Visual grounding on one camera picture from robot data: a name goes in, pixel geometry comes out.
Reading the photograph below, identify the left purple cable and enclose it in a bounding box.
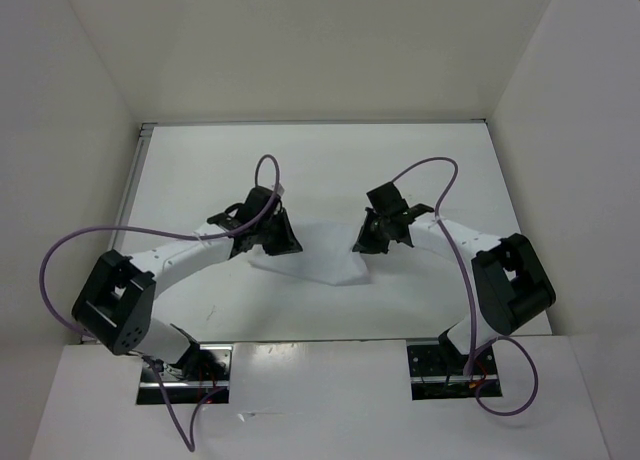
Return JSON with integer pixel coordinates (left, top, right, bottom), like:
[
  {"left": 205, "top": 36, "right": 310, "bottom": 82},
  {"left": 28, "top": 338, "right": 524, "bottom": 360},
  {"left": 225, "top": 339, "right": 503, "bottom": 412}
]
[{"left": 38, "top": 153, "right": 281, "bottom": 453}]

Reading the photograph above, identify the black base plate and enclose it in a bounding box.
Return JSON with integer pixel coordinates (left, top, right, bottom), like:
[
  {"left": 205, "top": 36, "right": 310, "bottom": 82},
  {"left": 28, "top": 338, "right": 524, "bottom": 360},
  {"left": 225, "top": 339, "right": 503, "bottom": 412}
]
[
  {"left": 406, "top": 340, "right": 502, "bottom": 401},
  {"left": 136, "top": 346, "right": 232, "bottom": 405}
]

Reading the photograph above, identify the white skirt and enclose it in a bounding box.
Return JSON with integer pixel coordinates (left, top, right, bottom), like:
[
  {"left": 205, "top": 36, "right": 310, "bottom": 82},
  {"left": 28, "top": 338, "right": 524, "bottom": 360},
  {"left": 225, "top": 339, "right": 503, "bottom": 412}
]
[{"left": 248, "top": 217, "right": 371, "bottom": 287}]

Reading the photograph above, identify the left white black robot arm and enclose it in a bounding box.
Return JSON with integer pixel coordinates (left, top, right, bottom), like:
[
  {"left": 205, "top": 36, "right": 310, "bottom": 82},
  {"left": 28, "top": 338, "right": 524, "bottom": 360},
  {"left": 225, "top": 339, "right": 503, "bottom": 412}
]
[{"left": 72, "top": 186, "right": 303, "bottom": 380}]

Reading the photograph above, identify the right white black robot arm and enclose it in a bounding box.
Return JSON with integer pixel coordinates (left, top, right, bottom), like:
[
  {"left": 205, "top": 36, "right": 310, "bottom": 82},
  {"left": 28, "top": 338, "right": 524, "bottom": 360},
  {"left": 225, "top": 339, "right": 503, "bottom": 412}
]
[{"left": 353, "top": 182, "right": 556, "bottom": 374}]

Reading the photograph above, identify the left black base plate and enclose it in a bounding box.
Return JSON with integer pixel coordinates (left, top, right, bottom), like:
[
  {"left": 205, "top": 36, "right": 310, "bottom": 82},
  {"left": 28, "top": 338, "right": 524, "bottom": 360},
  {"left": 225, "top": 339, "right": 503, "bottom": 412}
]
[{"left": 136, "top": 346, "right": 232, "bottom": 405}]

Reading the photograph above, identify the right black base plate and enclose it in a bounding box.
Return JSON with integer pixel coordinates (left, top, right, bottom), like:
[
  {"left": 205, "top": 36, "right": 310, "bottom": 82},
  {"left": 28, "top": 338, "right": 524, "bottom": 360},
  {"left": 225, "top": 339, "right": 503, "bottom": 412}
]
[{"left": 406, "top": 340, "right": 502, "bottom": 401}]

